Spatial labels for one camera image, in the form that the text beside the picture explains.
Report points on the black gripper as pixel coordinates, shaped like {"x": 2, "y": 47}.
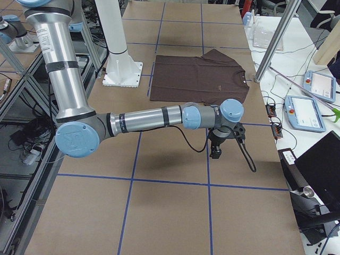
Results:
{"x": 215, "y": 142}

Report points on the dark brown t-shirt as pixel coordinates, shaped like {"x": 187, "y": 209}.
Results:
{"x": 209, "y": 79}

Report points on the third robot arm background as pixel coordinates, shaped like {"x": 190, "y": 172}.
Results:
{"x": 16, "y": 36}

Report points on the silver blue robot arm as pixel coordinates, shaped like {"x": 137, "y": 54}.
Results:
{"x": 80, "y": 129}

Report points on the orange black connector board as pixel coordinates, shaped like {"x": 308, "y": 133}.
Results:
{"x": 275, "y": 122}

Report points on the black box white label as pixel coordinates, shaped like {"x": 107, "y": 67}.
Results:
{"x": 293, "y": 176}

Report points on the near blue teach pendant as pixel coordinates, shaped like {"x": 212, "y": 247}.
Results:
{"x": 303, "y": 114}

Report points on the blue teach pendant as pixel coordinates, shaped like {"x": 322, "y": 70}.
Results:
{"x": 321, "y": 85}
{"x": 303, "y": 114}

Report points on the black monitor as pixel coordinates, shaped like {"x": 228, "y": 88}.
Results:
{"x": 319, "y": 166}

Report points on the far blue teach pendant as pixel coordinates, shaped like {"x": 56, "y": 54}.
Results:
{"x": 321, "y": 85}

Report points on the blue cap cylinder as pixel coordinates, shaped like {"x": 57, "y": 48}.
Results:
{"x": 247, "y": 19}

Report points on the red cylinder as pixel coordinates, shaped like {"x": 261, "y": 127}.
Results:
{"x": 246, "y": 6}

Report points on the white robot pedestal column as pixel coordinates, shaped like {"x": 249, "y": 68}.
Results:
{"x": 121, "y": 69}

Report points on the aluminium frame post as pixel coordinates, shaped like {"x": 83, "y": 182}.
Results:
{"x": 284, "y": 22}

